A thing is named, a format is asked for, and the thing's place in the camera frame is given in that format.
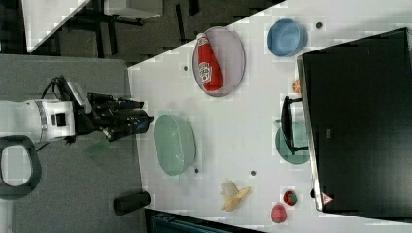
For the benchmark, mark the orange slice toy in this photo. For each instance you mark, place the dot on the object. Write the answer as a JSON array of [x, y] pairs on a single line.
[[297, 87]]

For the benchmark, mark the black toaster oven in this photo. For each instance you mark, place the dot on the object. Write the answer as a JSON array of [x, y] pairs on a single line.
[[357, 106]]

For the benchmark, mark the pink strawberry toy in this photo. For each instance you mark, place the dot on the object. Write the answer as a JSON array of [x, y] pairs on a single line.
[[278, 213]]

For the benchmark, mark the green oval strainer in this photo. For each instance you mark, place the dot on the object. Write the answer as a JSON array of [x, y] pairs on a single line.
[[175, 144]]

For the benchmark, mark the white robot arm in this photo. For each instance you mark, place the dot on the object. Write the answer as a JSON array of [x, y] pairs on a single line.
[[30, 123]]

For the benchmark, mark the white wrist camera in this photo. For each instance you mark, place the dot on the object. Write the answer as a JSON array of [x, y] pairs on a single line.
[[80, 97]]

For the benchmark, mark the grey round plate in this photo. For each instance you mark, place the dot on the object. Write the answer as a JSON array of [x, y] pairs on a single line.
[[230, 55]]

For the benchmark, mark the red ketchup bottle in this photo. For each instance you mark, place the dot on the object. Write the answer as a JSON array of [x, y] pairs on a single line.
[[208, 66]]

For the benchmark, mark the white side table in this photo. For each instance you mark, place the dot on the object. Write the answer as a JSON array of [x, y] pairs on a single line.
[[41, 18]]

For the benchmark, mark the black cylindrical container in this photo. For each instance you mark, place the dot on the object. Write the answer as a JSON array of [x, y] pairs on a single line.
[[130, 203]]

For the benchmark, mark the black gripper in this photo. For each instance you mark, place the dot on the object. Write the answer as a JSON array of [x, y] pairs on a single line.
[[115, 117]]

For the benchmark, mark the blue bowl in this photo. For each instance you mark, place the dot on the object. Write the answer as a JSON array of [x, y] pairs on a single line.
[[286, 38]]

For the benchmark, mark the red strawberry toy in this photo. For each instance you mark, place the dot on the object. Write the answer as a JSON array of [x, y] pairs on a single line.
[[290, 198]]

